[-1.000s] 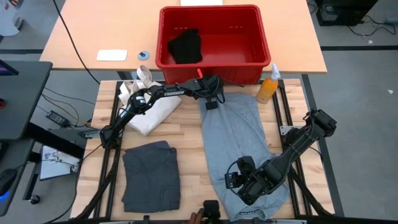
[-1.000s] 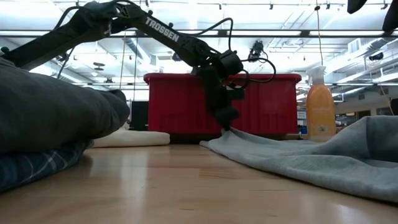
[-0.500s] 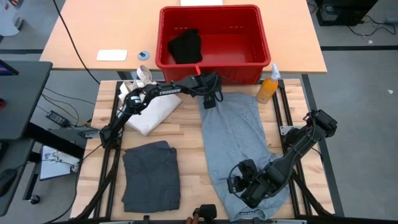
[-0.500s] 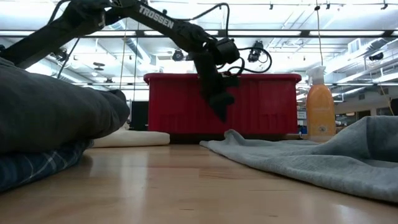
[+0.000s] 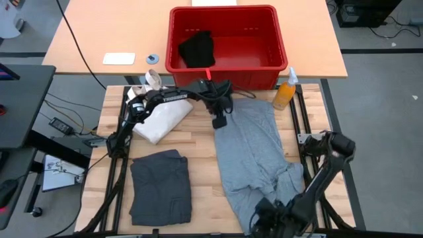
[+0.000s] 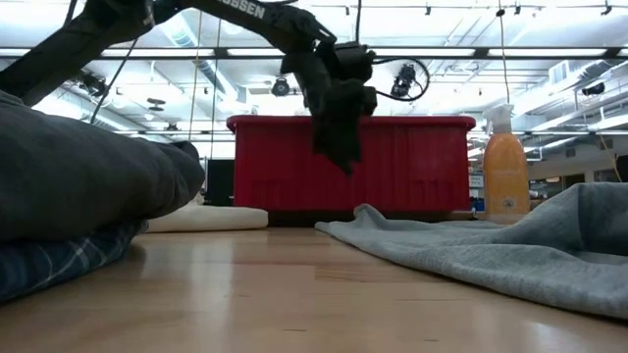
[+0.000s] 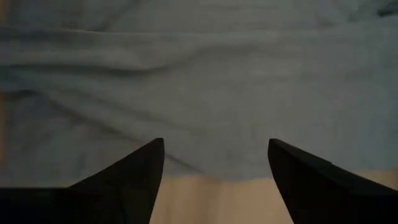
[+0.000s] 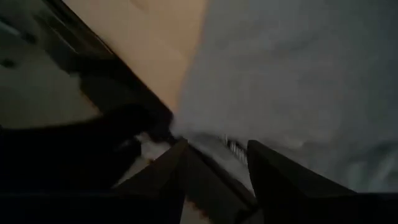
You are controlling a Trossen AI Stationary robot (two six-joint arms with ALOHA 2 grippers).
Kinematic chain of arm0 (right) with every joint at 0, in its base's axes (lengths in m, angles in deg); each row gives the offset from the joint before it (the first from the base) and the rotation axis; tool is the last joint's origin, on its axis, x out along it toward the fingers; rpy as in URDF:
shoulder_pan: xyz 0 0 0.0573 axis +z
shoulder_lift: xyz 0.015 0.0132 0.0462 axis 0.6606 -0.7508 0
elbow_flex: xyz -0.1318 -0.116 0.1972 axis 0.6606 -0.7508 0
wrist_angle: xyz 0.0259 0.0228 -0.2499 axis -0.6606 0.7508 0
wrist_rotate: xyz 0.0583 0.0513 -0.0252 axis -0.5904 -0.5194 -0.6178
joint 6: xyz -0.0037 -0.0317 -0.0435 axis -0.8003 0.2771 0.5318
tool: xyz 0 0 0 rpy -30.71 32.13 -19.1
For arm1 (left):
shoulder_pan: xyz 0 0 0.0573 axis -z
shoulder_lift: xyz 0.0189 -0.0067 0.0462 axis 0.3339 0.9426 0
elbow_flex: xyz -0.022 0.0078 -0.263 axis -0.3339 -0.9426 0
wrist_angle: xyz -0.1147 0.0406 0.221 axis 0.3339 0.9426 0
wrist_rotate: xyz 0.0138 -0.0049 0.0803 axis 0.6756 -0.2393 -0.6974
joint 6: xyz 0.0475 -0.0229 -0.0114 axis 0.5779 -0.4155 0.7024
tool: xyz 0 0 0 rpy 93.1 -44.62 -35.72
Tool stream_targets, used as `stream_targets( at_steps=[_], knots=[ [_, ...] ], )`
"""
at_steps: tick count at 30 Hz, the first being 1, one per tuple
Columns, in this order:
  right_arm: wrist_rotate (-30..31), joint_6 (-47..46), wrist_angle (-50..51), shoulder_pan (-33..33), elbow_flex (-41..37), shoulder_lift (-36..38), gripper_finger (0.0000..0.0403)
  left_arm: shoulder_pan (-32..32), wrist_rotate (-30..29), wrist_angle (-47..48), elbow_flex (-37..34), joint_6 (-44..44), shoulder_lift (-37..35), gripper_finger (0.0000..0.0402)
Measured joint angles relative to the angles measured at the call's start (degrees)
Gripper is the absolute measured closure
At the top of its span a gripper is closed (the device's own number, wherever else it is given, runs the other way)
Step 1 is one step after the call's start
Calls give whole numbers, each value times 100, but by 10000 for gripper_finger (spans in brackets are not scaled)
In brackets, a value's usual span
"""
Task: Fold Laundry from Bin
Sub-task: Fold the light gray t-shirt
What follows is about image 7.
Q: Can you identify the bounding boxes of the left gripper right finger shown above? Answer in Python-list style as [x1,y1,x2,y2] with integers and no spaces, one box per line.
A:
[267,138,398,224]

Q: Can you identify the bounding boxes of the light grey t-shirt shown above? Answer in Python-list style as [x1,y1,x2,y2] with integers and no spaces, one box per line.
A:
[0,0,398,188]

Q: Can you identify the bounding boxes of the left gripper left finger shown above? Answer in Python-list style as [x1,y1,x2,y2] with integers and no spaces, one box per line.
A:
[70,138,165,224]

